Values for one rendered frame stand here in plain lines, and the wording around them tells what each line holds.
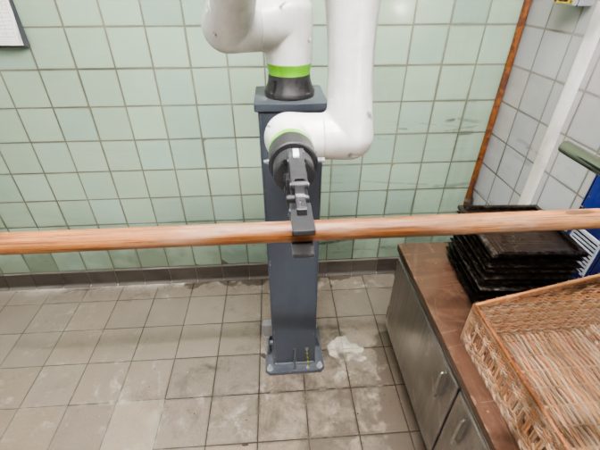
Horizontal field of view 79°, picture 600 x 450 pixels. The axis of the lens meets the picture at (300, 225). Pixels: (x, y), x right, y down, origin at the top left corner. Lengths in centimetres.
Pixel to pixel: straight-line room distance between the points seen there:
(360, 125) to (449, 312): 76
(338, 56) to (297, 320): 110
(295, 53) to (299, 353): 123
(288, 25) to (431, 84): 94
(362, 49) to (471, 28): 112
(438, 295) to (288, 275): 54
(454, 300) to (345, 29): 95
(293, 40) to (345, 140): 38
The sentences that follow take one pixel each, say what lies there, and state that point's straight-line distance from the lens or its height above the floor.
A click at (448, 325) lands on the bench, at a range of 128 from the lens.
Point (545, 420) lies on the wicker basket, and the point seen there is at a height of 72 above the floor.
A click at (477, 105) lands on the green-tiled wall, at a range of 195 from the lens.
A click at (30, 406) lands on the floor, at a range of 204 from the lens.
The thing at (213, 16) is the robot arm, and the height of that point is 141.
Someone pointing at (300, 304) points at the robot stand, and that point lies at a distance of 149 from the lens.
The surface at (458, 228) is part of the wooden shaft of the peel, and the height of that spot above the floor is 120.
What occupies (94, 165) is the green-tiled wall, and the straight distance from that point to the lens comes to 200.
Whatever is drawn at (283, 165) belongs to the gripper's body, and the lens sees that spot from 64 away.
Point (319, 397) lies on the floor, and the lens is 172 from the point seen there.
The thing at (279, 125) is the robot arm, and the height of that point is 124.
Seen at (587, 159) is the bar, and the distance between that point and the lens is 100.
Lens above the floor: 149
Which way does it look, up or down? 34 degrees down
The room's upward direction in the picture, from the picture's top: straight up
